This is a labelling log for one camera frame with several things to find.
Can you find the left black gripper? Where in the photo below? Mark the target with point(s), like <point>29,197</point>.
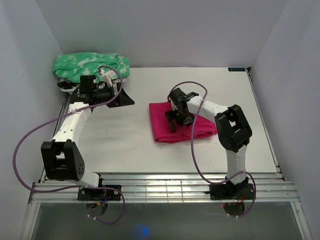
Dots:
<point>122,99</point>

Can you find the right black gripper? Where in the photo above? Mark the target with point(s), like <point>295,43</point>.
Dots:
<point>171,115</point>

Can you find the pink trousers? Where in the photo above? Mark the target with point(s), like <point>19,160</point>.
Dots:
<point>163,133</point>

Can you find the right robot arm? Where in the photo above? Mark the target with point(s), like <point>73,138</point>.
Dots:
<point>234,133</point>

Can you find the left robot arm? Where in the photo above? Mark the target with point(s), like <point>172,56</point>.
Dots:
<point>61,156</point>

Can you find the black white clothes in basket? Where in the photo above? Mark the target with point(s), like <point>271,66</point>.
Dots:
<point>63,81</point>

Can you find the white plastic basket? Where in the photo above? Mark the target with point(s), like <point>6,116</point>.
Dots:
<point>67,89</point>

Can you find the green white patterned garment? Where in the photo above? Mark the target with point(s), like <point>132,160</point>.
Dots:
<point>72,66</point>

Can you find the blue table label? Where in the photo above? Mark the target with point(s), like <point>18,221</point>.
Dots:
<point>236,69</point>

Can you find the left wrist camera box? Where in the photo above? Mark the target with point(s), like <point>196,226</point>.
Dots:
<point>108,77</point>

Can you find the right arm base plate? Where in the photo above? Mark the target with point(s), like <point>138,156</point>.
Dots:
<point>228,192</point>

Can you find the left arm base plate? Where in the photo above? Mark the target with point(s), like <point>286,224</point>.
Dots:
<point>87,194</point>

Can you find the aluminium front rail frame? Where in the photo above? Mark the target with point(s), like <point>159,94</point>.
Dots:
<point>164,197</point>

